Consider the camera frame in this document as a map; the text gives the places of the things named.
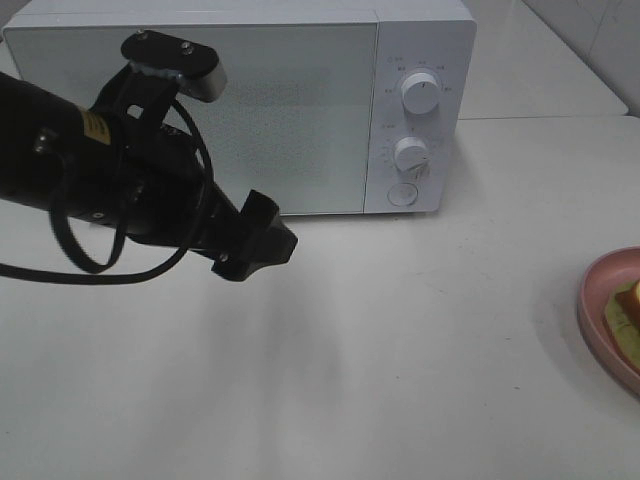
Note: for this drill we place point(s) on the white timer knob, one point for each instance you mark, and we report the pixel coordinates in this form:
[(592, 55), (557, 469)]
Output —
[(410, 153)]

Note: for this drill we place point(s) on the upper white power knob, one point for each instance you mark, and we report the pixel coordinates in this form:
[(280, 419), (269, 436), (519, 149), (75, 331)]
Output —
[(420, 92)]

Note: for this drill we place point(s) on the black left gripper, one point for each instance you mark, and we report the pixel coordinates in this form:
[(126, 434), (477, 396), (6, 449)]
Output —
[(153, 183)]

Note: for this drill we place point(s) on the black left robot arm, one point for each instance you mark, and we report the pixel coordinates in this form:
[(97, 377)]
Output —
[(42, 136)]

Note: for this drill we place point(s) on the toast sandwich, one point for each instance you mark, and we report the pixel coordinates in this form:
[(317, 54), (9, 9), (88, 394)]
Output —
[(622, 321)]

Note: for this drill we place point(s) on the round white door button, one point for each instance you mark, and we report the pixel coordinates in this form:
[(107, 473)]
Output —
[(402, 194)]

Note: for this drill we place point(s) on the white microwave oven body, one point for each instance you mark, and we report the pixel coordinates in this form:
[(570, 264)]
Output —
[(72, 48)]

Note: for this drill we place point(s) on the pink plate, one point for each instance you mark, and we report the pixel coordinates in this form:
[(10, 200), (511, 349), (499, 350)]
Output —
[(599, 281)]

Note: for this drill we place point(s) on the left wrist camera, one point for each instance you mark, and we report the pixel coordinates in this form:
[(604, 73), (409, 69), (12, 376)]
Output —
[(196, 68)]

